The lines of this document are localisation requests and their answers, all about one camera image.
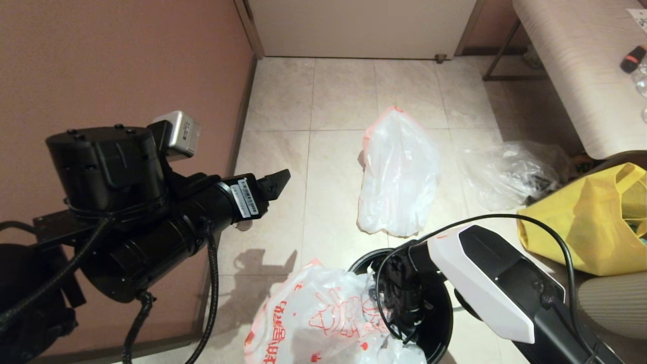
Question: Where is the black round trash bin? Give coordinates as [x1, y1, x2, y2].
[349, 248, 454, 364]

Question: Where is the new red-printed plastic bag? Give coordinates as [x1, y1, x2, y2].
[244, 260, 428, 364]

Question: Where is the white translucent plastic bag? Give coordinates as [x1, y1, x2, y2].
[357, 106, 440, 237]

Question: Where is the crumpled clear plastic bag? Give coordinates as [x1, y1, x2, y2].
[457, 141, 569, 212]

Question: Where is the yellow fabric tote bag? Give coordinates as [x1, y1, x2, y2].
[517, 163, 647, 277]

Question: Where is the white door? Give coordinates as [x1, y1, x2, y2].
[248, 0, 477, 60]

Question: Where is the beige ribbed round stool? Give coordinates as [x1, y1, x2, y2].
[576, 276, 647, 344]

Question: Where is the wood-grain table top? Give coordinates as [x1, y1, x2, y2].
[511, 0, 647, 159]

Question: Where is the white printed paper sheet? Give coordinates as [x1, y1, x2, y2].
[626, 9, 647, 35]

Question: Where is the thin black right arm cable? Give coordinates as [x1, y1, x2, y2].
[376, 248, 420, 346]

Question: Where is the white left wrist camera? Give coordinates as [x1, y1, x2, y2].
[151, 110, 202, 162]

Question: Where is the corrugated black short cable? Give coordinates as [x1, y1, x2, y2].
[0, 217, 113, 332]

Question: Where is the smooth black left arm cable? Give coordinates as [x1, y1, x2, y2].
[0, 220, 36, 234]

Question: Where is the corrugated black looped cable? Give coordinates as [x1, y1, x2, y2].
[121, 217, 219, 364]

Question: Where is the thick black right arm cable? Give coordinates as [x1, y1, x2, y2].
[414, 214, 599, 364]

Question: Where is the dark metal table leg frame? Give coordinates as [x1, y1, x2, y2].
[481, 20, 549, 82]

